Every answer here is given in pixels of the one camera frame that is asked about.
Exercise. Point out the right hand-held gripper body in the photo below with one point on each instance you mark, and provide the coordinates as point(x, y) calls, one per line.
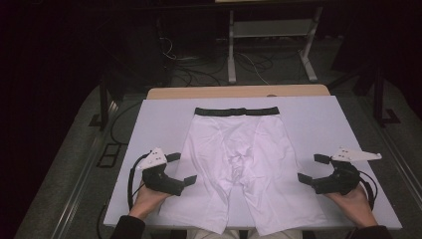
point(341, 181)

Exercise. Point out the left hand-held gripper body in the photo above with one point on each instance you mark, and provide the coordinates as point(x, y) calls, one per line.
point(159, 181)

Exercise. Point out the white shorts with black waistband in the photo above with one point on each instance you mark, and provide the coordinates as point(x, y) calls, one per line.
point(252, 149)

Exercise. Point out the person's left hand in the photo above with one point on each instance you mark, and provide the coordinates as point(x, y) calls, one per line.
point(146, 200)

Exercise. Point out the person's right hand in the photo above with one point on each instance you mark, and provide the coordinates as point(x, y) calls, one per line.
point(353, 205)

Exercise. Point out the dark metal stand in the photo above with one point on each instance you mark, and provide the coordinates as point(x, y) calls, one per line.
point(103, 103)
point(379, 99)

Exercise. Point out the dark equipment case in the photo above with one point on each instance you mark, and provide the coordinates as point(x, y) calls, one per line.
point(149, 59)

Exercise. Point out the white metal stand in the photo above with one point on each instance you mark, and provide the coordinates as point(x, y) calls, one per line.
point(232, 49)

